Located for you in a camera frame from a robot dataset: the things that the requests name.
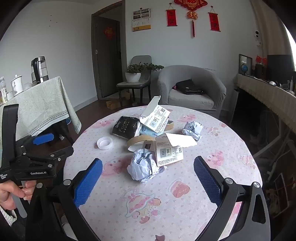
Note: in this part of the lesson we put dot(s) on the wooden picture frame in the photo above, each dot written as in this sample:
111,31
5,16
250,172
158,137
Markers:
248,61

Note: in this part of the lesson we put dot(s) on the long red wall scroll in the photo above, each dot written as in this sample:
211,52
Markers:
214,21

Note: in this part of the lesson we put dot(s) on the large paper ball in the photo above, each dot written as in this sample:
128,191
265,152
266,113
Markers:
143,165

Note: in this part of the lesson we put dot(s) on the flat cardboard box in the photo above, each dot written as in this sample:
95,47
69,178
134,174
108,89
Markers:
113,103

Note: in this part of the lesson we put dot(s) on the person's left hand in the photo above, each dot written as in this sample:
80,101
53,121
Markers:
8,195

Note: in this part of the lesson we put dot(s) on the small brown tape roll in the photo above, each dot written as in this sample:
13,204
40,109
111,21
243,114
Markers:
171,125

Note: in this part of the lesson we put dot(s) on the person's left forearm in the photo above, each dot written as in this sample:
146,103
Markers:
5,217

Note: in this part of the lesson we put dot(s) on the small paper ball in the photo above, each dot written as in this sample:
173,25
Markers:
193,129

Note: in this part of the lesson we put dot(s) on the short red wall scroll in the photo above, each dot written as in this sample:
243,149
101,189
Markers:
171,17

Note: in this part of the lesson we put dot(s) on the large brown tape roll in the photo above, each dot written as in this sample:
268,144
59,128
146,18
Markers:
132,141

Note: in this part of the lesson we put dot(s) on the white lidded mug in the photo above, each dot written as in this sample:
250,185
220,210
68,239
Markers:
16,85

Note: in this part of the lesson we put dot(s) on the red door ornament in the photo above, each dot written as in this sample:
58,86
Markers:
109,33

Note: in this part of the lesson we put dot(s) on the dark brown container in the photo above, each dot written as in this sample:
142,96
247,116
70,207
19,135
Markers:
260,70

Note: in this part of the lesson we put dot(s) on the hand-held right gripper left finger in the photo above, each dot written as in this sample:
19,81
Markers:
89,180

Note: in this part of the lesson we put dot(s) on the white plastic lid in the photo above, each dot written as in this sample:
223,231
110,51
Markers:
104,143

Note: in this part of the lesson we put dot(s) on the small red flags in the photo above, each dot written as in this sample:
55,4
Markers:
261,59

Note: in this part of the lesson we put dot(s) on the small round pink-white table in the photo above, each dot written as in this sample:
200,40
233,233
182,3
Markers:
161,199

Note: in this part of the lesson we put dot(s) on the small blue globe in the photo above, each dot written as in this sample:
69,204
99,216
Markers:
244,68

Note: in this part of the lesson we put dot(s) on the glass electric kettle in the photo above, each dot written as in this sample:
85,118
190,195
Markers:
39,69

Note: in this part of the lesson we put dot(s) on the dark grey door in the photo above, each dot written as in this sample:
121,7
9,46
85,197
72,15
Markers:
108,62

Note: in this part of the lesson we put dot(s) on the potted plant white pot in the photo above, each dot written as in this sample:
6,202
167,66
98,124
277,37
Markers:
133,76

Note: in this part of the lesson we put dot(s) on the beige fringed cloth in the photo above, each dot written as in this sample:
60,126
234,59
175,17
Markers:
266,92

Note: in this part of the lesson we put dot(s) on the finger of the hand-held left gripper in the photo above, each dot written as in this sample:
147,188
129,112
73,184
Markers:
42,139
62,153

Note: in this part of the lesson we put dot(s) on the torn white box brown inside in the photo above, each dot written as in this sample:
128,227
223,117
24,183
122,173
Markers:
168,151

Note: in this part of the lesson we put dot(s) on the pale green patterned tablecloth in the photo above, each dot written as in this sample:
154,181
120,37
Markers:
44,104

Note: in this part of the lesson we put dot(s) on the red knot wall hanging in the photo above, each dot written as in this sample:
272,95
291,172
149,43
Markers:
192,3

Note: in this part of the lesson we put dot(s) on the grey armchair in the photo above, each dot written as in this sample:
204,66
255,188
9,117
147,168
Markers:
192,102

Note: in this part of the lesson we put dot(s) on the black tissue packet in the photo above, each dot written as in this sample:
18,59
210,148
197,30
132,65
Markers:
124,128

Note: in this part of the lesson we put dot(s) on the wall calendar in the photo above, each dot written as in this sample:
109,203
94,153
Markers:
141,19

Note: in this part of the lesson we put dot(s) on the grey dining chair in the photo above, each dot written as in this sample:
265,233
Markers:
141,59

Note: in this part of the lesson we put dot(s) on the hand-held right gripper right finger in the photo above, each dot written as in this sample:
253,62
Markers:
208,183

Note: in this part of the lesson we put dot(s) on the black monitor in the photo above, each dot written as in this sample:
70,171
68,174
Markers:
279,67

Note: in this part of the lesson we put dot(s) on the light blue tissue packet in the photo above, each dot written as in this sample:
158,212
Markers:
148,132

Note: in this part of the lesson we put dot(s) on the black bag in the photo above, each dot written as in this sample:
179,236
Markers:
188,87

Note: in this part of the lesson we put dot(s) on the white security camera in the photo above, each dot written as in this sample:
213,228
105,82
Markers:
257,34

